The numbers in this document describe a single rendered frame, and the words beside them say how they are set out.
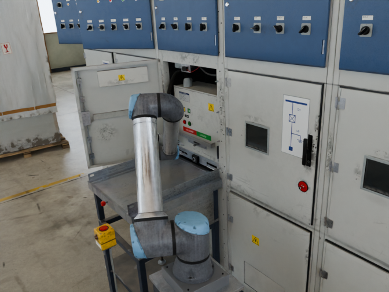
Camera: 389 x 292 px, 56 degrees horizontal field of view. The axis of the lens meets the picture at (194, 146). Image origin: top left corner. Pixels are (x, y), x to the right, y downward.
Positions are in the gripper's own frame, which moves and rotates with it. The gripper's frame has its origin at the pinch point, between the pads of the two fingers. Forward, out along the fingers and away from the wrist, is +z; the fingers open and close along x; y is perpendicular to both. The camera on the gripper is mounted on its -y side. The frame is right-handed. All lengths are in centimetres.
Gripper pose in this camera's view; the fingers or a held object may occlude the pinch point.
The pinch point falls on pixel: (180, 148)
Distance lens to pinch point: 250.5
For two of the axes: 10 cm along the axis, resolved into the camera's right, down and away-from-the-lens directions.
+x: 3.5, -9.4, -0.3
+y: 6.2, 2.6, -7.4
